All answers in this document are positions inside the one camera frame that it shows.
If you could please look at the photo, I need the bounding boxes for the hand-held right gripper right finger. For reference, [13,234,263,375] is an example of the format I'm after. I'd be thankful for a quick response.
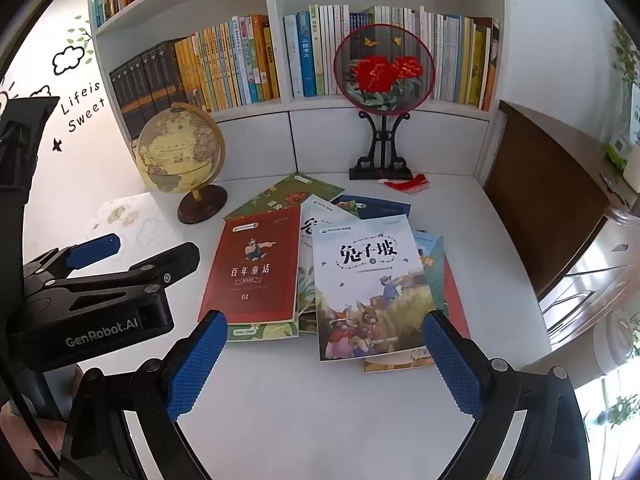
[421,309,606,480]

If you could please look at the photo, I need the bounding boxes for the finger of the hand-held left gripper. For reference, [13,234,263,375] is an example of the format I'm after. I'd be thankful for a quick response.
[22,233,122,282]
[52,241,201,312]

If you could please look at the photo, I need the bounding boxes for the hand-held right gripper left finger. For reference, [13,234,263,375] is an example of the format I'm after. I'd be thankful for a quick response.
[62,309,229,480]

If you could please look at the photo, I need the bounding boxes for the red fairy tale book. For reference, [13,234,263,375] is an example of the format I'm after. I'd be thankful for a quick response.
[198,207,302,324]

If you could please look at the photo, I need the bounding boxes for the rabbit field cover book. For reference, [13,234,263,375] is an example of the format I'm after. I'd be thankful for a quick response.
[311,217,443,362]

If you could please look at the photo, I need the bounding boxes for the green book with tulip print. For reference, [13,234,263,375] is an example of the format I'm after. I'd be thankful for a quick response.
[223,174,346,223]

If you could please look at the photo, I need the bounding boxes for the rabbit reeds cover book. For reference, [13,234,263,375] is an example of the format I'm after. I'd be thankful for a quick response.
[297,194,362,335]

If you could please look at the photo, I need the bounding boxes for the blue eagle cover book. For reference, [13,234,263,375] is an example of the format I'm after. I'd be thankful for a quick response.
[332,196,412,221]

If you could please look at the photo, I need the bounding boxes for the row of black books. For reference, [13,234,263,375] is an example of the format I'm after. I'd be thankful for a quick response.
[109,39,188,140]

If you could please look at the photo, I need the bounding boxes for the row of white blue books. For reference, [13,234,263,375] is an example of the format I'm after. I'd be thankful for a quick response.
[282,4,501,113]

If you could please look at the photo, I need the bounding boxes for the person's left hand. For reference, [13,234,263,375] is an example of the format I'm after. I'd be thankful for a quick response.
[0,364,83,478]

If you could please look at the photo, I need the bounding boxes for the large pink book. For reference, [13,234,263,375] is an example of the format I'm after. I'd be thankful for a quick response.
[440,255,472,341]

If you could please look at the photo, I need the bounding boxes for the cartoon poets cover book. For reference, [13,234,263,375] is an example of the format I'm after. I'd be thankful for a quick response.
[411,230,447,313]

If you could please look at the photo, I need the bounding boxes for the antique yellow desk globe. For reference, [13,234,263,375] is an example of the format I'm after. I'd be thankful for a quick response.
[135,101,230,225]

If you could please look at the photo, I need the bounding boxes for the white round appliance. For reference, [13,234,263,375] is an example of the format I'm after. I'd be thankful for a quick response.
[575,305,640,391]

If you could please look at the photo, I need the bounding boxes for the red tassel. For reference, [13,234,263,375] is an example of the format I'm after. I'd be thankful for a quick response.
[377,172,432,195]

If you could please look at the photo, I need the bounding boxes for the green white box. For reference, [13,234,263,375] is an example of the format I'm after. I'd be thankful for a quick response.
[605,132,633,171]

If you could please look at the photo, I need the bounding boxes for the round embroidered red flower fan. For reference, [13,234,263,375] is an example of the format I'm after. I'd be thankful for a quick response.
[333,23,436,113]

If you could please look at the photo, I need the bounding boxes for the green potted plant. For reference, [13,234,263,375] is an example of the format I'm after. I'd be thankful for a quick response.
[610,20,640,131]

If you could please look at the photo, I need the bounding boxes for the thick black cable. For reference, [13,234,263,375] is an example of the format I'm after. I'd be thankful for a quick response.
[0,350,61,480]

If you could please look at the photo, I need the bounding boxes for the black lettering wall decal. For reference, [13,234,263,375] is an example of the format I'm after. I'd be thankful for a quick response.
[59,82,108,133]

